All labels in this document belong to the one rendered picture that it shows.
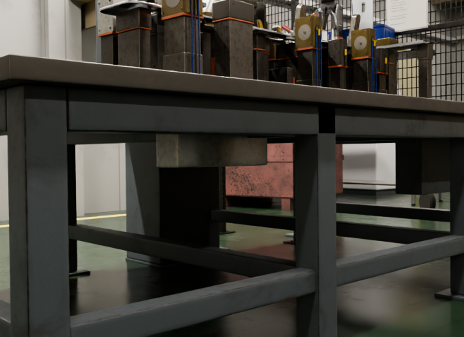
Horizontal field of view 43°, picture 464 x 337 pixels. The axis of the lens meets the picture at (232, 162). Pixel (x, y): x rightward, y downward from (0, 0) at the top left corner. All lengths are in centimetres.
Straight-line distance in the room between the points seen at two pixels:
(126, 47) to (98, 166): 369
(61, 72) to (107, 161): 456
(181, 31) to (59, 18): 362
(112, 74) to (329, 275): 82
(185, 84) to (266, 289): 54
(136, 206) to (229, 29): 129
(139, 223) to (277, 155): 267
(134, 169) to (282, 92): 166
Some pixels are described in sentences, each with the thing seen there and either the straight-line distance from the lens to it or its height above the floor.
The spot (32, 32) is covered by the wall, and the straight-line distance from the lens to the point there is 536.
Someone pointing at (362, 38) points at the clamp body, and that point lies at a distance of 255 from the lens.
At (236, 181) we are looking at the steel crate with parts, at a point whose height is 26.
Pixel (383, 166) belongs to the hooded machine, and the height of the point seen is 34.
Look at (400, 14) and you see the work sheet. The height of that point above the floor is 123.
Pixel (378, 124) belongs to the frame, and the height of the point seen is 61.
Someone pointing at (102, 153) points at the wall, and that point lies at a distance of 556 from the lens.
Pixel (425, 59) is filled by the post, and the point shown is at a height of 92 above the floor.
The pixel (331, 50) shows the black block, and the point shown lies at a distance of 246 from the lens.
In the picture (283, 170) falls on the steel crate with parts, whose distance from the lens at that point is 535.
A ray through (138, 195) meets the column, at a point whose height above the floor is 33.
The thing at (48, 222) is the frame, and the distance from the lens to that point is 107.
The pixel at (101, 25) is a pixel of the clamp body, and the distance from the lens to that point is 208.
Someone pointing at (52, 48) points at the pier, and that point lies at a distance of 524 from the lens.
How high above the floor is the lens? 54
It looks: 1 degrees down
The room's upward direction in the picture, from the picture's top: 1 degrees counter-clockwise
